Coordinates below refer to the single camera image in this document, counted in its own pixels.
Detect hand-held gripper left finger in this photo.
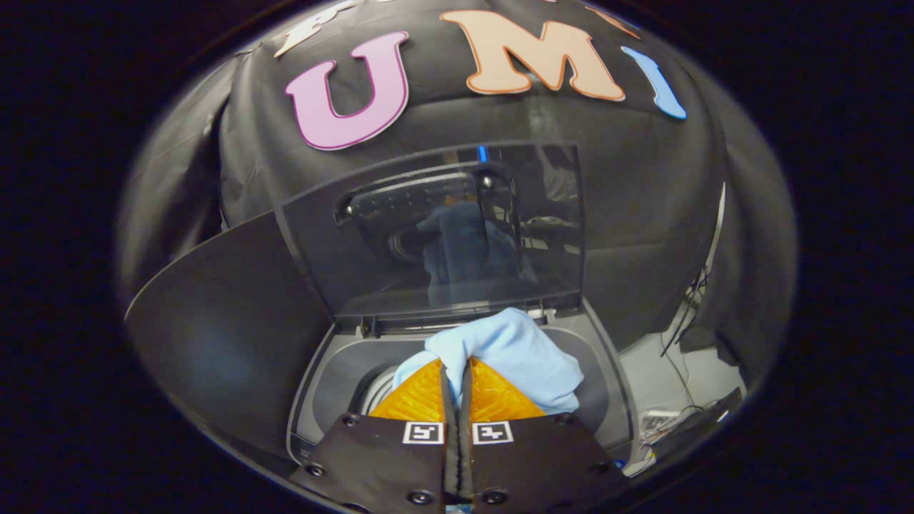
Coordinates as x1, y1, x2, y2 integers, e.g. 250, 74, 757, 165
289, 357, 461, 514

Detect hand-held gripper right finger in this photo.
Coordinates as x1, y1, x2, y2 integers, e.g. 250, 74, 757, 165
461, 357, 633, 514

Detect light blue cloth garment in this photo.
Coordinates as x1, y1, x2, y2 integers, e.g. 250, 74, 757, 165
391, 307, 585, 416

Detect dark transparent washing machine lid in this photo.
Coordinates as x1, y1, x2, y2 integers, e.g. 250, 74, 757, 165
275, 141, 586, 338

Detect beige and dark cabinet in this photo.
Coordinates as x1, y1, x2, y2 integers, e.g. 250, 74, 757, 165
125, 211, 333, 459

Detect black backdrop cloth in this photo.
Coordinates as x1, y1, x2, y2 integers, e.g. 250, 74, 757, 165
118, 0, 797, 390

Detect black floor cables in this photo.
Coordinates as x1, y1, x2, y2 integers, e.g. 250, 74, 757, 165
638, 402, 709, 449

